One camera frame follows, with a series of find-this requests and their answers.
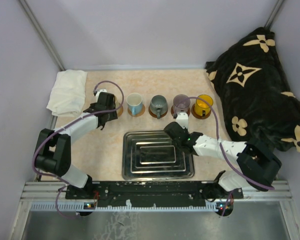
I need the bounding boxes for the aluminium frame rail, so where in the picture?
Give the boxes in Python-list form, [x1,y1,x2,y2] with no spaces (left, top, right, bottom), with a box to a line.
[20,180,293,216]

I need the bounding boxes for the cream yellow cup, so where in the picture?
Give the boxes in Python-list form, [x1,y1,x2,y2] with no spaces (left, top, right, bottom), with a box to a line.
[114,96,121,109]

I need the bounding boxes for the woven coaster smooth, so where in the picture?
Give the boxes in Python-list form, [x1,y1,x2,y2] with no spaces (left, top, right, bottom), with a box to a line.
[127,104,146,118]

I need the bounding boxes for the white folded cloth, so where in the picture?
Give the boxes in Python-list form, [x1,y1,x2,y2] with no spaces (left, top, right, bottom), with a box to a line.
[46,69,88,117]

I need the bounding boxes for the metal tray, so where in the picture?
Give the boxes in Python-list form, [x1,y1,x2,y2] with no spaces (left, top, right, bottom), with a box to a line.
[121,130,195,181]

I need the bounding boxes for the dark wooden coaster back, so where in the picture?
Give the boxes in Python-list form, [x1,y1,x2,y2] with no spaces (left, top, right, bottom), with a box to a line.
[148,106,168,119]

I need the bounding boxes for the dark wooden coaster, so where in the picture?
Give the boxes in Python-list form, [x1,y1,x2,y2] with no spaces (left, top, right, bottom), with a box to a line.
[148,106,168,119]
[170,106,191,119]
[191,104,212,120]

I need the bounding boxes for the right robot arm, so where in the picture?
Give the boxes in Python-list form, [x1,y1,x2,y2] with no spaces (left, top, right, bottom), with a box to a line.
[164,122,282,198]

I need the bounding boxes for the black floral blanket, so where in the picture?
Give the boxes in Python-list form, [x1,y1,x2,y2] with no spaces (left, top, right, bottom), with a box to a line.
[204,27,300,153]

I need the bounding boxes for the purple cup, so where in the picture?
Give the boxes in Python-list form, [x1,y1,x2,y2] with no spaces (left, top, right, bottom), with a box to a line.
[172,94,191,109]

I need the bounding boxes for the dark wooden coaster front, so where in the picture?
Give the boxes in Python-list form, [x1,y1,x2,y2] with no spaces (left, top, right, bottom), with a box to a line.
[170,106,191,119]

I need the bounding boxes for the white cup blue handle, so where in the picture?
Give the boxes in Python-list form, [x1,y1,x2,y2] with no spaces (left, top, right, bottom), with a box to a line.
[126,93,143,116]

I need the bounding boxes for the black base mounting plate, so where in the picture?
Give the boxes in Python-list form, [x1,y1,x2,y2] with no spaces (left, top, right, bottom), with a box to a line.
[65,181,229,208]

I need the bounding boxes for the grey cup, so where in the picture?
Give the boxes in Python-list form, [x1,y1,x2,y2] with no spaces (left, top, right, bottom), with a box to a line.
[149,95,168,119]

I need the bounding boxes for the woven coaster frilled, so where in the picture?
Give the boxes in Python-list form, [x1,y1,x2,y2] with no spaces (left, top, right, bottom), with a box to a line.
[116,106,124,118]

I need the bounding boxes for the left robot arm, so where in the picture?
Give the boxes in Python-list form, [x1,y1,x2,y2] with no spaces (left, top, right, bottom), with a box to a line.
[33,90,118,199]

